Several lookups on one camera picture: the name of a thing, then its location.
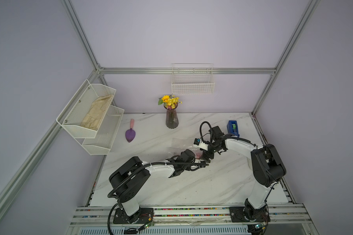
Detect lower white mesh shelf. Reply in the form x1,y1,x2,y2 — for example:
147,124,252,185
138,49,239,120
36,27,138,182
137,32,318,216
82,105,124,155

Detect white mesh shelf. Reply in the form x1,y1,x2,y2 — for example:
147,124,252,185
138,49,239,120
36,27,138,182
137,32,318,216
82,105,124,155
56,80,116,139

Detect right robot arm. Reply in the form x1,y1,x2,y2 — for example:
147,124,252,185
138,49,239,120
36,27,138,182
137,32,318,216
198,126,287,219

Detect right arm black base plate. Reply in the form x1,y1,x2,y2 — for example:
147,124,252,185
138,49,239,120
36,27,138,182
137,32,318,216
229,206,270,222

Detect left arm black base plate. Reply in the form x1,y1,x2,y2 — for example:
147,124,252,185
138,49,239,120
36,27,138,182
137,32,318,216
113,208,154,224

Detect clear bubble wrap sheet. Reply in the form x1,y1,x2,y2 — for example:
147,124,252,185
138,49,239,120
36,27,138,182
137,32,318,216
169,138,200,155

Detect red glass bottle black cap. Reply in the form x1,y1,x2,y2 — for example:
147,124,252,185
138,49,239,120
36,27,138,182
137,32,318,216
195,150,203,159

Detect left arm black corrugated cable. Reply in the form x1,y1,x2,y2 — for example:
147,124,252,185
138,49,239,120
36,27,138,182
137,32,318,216
106,161,209,235

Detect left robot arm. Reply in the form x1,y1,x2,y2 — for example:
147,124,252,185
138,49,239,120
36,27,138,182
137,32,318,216
108,149,209,216

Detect aluminium front rail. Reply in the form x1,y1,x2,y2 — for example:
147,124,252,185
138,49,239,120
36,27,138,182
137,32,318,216
67,204,319,235

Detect yellow artificial flowers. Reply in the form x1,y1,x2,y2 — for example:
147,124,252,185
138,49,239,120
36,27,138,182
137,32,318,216
158,95,182,110

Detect white wire wall basket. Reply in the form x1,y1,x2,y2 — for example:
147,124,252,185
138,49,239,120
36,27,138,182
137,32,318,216
171,63,215,95

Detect blue tape dispenser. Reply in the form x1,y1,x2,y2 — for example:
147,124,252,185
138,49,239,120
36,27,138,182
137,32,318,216
227,120,240,137

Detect upper white mesh shelf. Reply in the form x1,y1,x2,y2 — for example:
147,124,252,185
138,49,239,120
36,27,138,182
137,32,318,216
56,80,116,139

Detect purple trowel pink handle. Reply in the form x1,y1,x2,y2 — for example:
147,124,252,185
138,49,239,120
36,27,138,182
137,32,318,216
125,119,136,143

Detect purple ribbed glass vase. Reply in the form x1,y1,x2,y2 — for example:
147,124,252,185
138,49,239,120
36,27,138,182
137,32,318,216
166,107,179,129

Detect beige cloth gloves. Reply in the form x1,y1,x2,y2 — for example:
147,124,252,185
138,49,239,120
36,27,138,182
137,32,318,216
80,95,114,131

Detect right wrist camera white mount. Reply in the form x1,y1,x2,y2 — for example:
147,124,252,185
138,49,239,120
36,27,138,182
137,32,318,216
194,138,209,151

